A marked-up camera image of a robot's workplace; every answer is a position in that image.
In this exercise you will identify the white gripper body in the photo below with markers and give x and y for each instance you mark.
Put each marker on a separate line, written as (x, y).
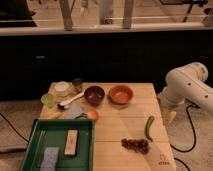
(168, 113)

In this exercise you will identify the dark purple grape bunch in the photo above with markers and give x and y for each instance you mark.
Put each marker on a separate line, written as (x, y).
(137, 145)

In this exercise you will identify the white round container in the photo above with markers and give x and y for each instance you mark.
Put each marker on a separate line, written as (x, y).
(62, 88)

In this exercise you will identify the dark small jar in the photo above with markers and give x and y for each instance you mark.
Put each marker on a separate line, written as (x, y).
(77, 84)

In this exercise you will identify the green plastic tray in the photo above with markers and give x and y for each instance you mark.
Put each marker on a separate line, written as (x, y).
(53, 133)

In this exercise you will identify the red bowl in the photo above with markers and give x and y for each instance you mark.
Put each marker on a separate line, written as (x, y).
(120, 94)

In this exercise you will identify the white plastic spoon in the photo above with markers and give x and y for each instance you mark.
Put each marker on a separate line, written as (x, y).
(66, 103)

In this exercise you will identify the orange peach fruit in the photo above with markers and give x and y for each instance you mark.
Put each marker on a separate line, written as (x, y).
(93, 114)

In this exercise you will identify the dark purple bowl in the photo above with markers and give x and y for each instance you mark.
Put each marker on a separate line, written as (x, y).
(94, 95)

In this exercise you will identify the blue grey sponge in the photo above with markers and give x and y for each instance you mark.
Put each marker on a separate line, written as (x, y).
(50, 159)

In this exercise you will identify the wooden block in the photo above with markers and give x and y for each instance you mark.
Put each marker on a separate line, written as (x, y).
(71, 142)

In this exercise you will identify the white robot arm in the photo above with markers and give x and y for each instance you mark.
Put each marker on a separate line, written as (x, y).
(185, 83)

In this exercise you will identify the green chili pepper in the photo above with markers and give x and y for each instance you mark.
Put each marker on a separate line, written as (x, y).
(148, 125)

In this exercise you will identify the grey folded cloth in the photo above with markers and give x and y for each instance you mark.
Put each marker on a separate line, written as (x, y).
(75, 111)

